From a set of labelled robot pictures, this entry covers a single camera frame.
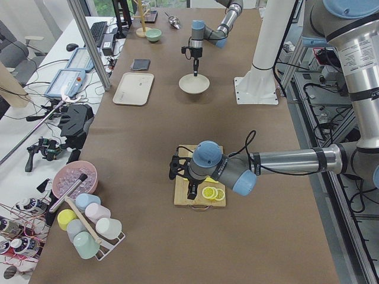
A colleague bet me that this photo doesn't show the cream round plate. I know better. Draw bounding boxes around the cream round plate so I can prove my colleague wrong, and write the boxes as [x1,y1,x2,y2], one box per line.
[179,74,210,95]

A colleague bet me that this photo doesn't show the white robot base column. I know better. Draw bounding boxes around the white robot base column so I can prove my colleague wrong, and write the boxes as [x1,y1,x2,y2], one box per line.
[235,0,296,105]

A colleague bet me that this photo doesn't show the cream rectangular tray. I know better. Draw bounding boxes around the cream rectangular tray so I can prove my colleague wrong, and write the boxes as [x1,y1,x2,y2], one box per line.
[113,72,154,106]

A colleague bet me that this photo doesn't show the bamboo cutting board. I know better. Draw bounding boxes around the bamboo cutting board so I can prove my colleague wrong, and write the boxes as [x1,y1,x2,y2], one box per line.
[174,145,227,210]

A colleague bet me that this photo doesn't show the yellow plastic knife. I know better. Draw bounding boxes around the yellow plastic knife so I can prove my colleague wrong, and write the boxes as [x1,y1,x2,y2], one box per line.
[204,177,218,183]

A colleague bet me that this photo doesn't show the front lemon slice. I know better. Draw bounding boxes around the front lemon slice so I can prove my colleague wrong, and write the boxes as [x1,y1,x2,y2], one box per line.
[201,186,218,200]

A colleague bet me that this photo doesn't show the lemon slice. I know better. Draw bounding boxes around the lemon slice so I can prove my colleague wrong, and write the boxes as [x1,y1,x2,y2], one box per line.
[214,188,226,201]
[201,186,218,200]

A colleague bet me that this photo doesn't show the back lemon slice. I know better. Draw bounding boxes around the back lemon slice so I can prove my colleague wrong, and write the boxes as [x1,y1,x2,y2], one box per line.
[214,188,226,201]

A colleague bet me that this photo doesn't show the metal scoop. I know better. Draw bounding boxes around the metal scoop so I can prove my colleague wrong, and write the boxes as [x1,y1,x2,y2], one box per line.
[165,12,181,30]

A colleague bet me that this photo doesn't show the mint green bowl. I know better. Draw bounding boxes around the mint green bowl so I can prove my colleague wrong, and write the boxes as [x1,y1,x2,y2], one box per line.
[145,28,162,43]

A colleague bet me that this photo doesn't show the grey folded cloth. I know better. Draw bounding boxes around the grey folded cloth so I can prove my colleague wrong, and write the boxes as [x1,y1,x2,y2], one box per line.
[130,59,150,71]

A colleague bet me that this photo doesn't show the wooden mug tree stand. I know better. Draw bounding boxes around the wooden mug tree stand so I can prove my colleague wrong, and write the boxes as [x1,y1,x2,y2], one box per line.
[133,0,152,38]

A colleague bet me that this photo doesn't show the white cup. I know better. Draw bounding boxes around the white cup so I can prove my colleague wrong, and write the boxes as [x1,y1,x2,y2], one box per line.
[95,218,122,240]

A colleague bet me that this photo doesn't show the pink cup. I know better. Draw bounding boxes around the pink cup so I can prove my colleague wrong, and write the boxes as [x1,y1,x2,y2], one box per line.
[85,202,111,224]

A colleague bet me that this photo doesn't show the metal rod with black tip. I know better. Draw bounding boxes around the metal rod with black tip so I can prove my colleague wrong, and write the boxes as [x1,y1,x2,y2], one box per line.
[49,173,88,214]

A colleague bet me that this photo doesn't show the black keyboard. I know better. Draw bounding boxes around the black keyboard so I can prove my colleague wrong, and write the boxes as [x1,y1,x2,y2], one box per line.
[90,21,108,47]

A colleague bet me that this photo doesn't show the blue cup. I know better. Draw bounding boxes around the blue cup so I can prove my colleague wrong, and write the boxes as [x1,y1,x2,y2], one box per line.
[75,193,101,212]

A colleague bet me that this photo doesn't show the white cup rack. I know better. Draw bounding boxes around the white cup rack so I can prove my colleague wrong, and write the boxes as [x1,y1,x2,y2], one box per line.
[95,232,127,261]

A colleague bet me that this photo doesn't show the pink bowl of ice cubes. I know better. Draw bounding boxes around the pink bowl of ice cubes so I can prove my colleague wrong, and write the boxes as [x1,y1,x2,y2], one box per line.
[52,160,98,199]

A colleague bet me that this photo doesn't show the black device stand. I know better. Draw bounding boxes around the black device stand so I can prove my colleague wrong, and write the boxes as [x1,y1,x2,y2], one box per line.
[58,104,94,164]

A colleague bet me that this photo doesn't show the far teach pendant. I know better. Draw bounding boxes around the far teach pendant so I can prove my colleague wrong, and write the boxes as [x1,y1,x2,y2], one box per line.
[66,48,94,72]

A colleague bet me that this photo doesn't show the teach pendant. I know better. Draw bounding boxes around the teach pendant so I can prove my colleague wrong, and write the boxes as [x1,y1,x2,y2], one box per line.
[44,68,86,98]
[66,48,94,72]

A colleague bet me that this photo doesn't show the grey cup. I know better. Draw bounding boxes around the grey cup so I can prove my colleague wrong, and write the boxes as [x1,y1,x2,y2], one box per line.
[66,219,87,243]

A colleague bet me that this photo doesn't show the mint green cup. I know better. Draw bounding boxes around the mint green cup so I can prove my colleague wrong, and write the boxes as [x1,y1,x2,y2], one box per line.
[73,231,100,259]

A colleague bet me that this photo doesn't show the yellow cup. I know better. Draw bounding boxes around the yellow cup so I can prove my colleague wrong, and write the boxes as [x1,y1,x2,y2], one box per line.
[57,209,78,231]

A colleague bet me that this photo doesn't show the black computer mouse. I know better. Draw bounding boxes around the black computer mouse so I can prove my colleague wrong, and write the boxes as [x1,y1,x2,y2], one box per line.
[66,43,79,52]

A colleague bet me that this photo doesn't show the near teach pendant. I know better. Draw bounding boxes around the near teach pendant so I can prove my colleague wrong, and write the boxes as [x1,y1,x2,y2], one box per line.
[44,68,86,98]

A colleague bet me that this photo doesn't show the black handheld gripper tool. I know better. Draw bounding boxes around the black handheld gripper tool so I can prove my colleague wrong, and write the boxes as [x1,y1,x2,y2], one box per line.
[24,137,65,172]

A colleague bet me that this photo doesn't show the aluminium frame post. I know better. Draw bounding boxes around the aluminium frame post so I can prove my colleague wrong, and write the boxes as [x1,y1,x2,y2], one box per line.
[67,0,111,91]

